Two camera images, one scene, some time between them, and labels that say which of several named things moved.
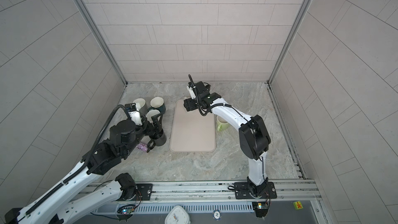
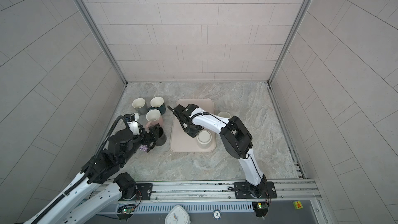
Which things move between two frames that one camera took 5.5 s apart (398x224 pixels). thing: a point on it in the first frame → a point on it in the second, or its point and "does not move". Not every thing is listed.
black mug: [158, 139] does not move
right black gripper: [189, 102] → [192, 134]
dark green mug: [157, 103] does not move
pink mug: [152, 113] does not move
